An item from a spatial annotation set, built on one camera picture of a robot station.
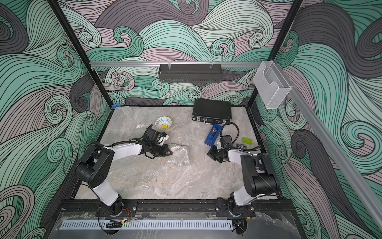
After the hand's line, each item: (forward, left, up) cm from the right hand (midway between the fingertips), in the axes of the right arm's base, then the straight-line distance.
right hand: (206, 154), depth 93 cm
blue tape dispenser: (+12, -5, +5) cm, 14 cm away
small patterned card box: (+5, -23, +1) cm, 24 cm away
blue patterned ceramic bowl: (-5, +17, +6) cm, 19 cm away
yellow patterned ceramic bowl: (+24, +30, +3) cm, 38 cm away
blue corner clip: (+44, +73, +1) cm, 86 cm away
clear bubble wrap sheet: (-13, +19, -1) cm, 23 cm away
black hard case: (+37, -8, 0) cm, 38 cm away
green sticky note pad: (+9, -28, +1) cm, 30 cm away
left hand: (-1, +22, +5) cm, 22 cm away
